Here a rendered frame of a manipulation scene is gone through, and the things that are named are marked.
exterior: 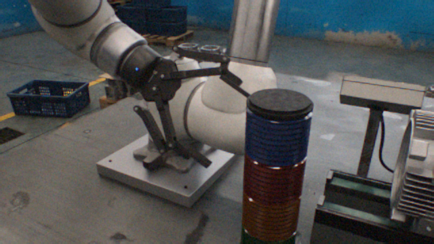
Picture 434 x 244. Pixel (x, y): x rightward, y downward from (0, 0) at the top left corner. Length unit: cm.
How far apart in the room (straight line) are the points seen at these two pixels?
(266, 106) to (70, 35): 40
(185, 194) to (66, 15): 46
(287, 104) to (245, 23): 47
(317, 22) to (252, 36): 569
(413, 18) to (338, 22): 111
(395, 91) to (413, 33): 545
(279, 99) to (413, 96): 56
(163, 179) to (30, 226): 31
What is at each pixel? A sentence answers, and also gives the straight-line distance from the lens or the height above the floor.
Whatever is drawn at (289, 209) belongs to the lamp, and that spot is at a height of 111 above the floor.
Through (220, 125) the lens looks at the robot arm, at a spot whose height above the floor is 100.
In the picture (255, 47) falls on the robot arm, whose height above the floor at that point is 116.
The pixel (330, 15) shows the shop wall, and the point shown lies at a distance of 637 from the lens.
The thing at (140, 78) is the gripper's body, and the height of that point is 115.
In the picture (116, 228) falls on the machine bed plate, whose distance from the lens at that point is 81.
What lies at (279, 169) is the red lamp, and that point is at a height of 116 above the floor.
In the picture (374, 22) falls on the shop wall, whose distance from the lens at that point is 628.
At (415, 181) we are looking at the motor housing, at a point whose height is 103.
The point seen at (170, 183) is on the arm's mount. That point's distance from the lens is 86.
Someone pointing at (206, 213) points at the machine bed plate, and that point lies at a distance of 81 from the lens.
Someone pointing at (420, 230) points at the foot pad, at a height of 96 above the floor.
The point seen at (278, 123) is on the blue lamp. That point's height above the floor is 121.
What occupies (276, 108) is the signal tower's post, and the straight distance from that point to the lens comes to 29.
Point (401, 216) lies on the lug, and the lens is 63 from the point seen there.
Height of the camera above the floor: 133
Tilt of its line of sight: 27 degrees down
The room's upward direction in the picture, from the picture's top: straight up
